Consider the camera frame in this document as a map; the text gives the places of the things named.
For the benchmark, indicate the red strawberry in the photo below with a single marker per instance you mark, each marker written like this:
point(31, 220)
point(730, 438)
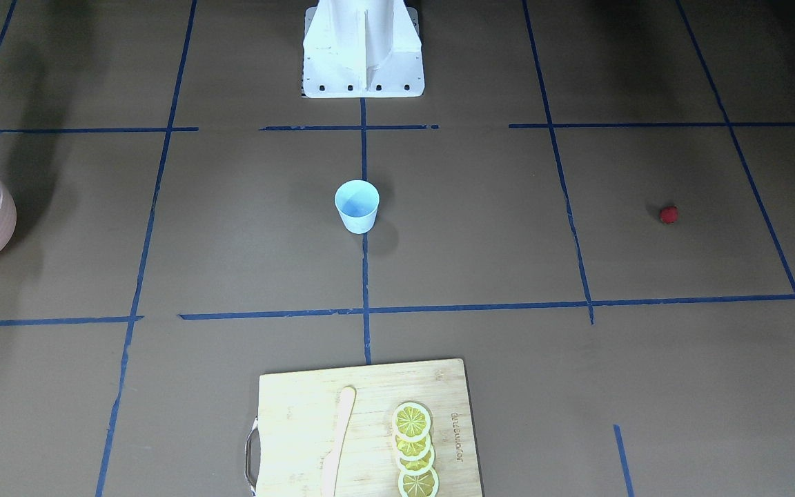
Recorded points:
point(669, 214)

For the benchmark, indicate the light blue paper cup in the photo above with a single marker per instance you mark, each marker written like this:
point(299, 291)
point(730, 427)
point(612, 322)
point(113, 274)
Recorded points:
point(357, 203)

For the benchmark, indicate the yellow plastic knife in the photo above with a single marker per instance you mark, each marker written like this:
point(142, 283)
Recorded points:
point(331, 461)

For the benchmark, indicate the wooden cutting board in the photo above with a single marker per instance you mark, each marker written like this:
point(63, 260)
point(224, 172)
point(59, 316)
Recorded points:
point(294, 427)

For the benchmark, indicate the lemon slice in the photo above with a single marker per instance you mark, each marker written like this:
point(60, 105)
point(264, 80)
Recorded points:
point(411, 421)
point(411, 449)
point(417, 466)

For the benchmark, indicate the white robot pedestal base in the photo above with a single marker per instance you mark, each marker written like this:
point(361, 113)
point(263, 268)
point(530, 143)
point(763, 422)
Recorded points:
point(362, 49)

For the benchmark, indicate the lemon slice nearest handle side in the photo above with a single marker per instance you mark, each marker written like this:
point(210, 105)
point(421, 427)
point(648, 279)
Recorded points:
point(425, 484)

